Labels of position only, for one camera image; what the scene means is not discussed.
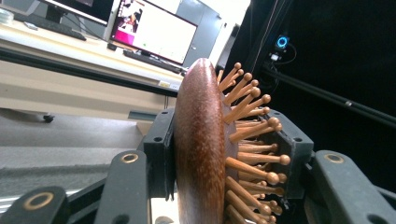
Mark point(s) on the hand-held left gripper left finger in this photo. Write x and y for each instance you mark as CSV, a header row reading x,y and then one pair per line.
x,y
160,149

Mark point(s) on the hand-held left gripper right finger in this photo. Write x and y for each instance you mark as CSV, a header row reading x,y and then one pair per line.
x,y
295,152

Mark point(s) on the brown wooden hairbrush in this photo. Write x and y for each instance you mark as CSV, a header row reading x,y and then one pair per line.
x,y
200,146

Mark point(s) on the light wooden desk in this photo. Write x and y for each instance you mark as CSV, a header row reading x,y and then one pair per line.
x,y
62,93

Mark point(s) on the black caster wheel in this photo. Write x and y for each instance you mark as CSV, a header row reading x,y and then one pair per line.
x,y
49,118

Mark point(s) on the lit computer monitor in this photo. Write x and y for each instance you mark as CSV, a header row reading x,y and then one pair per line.
x,y
155,29

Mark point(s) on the grey partition panel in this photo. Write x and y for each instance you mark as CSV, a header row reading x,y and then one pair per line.
x,y
202,31

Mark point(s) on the dark computer monitor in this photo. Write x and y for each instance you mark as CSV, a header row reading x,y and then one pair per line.
x,y
81,9

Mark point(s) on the black metal frame bar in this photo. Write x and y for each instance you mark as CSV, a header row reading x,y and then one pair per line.
x,y
336,99

